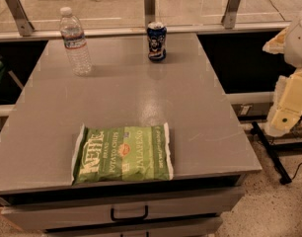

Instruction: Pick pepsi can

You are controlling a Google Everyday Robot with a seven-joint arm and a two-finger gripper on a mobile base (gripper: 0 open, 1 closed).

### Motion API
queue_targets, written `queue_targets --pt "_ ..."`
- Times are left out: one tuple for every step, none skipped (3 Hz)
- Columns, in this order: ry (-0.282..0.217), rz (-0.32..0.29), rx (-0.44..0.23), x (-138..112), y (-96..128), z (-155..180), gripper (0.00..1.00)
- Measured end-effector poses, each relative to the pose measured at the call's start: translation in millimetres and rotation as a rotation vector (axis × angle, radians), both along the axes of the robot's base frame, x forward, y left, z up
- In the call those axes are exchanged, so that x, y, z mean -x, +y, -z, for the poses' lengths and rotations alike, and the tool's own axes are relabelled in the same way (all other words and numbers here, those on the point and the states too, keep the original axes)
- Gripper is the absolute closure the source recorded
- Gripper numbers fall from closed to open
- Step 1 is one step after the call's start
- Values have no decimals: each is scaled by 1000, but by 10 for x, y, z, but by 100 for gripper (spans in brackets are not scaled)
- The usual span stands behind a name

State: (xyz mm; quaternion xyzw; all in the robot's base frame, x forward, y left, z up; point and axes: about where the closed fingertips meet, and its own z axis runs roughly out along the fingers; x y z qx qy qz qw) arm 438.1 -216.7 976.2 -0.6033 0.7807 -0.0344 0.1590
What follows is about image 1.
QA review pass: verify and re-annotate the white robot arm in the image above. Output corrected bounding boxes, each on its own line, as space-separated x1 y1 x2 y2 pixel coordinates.
263 10 302 137

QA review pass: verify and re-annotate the blue pepsi can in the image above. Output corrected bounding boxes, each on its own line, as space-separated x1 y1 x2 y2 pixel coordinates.
147 22 167 61

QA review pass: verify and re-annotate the green jalapeno chips bag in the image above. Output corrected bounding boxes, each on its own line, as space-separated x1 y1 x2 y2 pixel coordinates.
72 123 174 185

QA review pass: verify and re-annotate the horizontal metal railing beam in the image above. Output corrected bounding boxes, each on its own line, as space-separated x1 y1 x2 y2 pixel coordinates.
0 21 291 42

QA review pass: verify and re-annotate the grey upper drawer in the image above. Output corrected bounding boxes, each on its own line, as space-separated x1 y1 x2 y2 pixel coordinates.
2 187 244 230

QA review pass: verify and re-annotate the grey drawer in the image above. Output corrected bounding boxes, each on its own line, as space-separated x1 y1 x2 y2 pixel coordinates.
44 217 222 237
2 187 244 230

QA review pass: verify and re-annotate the clear plastic water bottle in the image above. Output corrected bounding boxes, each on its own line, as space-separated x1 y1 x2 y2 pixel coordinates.
59 7 92 76

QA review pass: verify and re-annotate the grey lower drawer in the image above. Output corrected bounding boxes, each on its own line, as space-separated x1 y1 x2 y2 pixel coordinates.
44 217 222 237

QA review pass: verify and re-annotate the black floor stand bar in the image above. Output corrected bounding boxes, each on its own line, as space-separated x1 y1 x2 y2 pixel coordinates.
251 121 292 185

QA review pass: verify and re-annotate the black drawer handle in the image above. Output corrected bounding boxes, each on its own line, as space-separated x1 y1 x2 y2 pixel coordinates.
110 205 149 222

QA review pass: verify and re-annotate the middle metal railing post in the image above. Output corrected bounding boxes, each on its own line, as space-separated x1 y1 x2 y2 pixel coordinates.
144 0 155 27

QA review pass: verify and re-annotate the metal railing post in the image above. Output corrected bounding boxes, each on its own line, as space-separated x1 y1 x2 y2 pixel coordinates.
5 0 35 37
221 0 241 29
144 0 155 27

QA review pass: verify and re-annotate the right metal railing post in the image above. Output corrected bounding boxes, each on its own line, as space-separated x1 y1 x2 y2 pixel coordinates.
221 0 241 29

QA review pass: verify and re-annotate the left metal railing post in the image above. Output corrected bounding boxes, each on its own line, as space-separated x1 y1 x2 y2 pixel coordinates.
5 0 35 37

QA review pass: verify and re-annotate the black cable on floor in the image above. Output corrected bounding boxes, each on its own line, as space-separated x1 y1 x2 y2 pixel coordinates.
290 161 302 180

